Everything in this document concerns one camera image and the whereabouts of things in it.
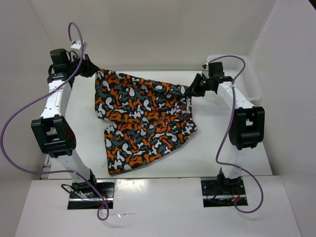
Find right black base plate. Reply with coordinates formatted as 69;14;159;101
200;179;248;207

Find white plastic basket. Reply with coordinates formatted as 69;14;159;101
214;55;261;101

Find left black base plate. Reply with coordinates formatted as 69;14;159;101
61;180;115;210

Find orange camouflage shorts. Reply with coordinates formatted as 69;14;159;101
95;69;197;175

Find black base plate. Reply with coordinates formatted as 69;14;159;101
61;180;115;210
200;179;248;207

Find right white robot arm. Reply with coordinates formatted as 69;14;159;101
185;58;265;194

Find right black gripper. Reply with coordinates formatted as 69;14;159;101
185;73;213;97

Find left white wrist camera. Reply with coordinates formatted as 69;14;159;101
70;40;88;54

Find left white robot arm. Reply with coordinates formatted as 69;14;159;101
31;49;99;198

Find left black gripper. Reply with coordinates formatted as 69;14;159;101
67;53;99;78

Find aluminium rail at table edge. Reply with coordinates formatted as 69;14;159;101
39;155;52;180

